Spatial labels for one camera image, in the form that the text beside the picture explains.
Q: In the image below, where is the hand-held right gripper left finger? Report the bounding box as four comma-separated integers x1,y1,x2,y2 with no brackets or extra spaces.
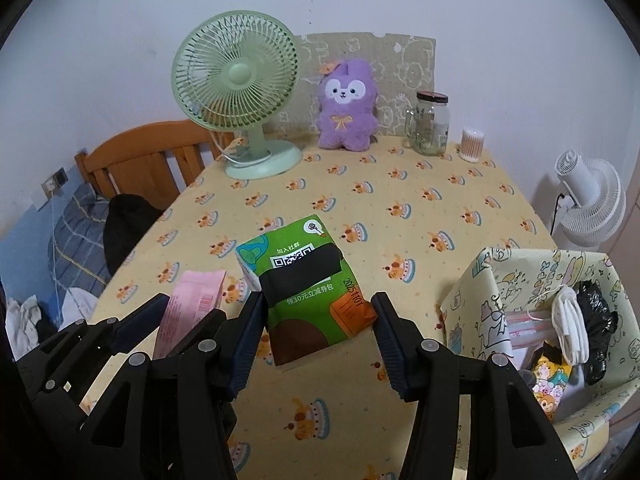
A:
75,291,266,480

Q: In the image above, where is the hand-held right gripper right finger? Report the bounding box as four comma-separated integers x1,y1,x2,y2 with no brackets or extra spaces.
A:
371,291,576,480

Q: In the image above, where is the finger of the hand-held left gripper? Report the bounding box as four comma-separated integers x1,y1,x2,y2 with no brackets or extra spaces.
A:
154,309,227,359
16,293,172,461

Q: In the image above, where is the pink packet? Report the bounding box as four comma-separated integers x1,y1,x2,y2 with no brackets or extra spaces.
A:
152,270,228,361

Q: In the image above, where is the green tissue pack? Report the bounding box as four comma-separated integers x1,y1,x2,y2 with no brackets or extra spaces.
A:
235,214,379,367

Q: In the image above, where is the yellow printed storage box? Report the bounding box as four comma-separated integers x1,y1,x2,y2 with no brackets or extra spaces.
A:
440,247,633,473

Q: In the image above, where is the stack of clear packets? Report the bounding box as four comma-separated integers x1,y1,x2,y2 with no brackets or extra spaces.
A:
505,307,556,348

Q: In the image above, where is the white face mask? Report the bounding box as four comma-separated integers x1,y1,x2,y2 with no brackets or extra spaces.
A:
551,287,587,366

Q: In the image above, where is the black plastic bag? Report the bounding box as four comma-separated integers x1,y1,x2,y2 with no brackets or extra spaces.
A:
575,280,619,386

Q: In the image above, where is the dark cloth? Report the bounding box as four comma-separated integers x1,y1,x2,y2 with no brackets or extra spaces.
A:
103,194,166,273

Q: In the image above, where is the blue plaid bedding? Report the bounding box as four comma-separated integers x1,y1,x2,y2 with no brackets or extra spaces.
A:
47,182,113,321

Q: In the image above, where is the white clothes pile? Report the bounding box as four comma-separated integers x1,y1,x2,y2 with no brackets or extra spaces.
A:
5,287,101,361

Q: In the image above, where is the yellow printed tablecloth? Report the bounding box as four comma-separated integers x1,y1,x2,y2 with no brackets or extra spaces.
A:
85,137,558,480

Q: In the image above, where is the cartoon printed packet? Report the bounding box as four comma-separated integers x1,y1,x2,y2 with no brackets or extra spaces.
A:
530,347,573,421

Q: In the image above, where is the wooden chair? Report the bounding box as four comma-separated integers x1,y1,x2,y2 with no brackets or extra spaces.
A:
75,120,236,211

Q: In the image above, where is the cotton swab container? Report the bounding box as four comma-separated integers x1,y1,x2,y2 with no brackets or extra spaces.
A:
460,127,485,163

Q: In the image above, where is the glass jar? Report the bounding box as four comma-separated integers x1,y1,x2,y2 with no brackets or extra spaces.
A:
405,91,451,157

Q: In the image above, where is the purple plush toy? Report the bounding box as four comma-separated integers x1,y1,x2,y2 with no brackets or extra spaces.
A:
315,58,381,152

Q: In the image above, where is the white fan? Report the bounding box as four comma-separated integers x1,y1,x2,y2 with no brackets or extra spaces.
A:
550,150,627,248

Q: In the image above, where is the green desk fan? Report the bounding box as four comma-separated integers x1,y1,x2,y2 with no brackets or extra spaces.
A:
171,8,304,181

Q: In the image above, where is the wall socket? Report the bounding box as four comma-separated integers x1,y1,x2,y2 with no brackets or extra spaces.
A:
42,166,69,197

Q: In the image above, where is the white fan cable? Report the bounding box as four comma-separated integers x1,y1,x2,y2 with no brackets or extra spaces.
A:
209,129,263,167

